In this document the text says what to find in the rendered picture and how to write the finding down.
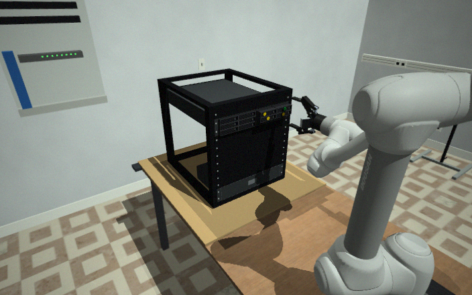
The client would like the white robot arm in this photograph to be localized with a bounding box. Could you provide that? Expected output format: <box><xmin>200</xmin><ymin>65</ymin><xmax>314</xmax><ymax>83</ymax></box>
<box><xmin>307</xmin><ymin>72</ymin><xmax>472</xmax><ymax>295</ymax></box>

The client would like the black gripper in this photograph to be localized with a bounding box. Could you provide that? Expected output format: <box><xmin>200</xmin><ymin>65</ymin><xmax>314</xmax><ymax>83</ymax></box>
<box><xmin>288</xmin><ymin>96</ymin><xmax>326</xmax><ymax>135</ymax></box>

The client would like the black server rack frame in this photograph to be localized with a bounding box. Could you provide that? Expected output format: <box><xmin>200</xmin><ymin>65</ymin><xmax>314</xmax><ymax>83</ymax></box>
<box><xmin>158</xmin><ymin>68</ymin><xmax>293</xmax><ymax>208</ymax></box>

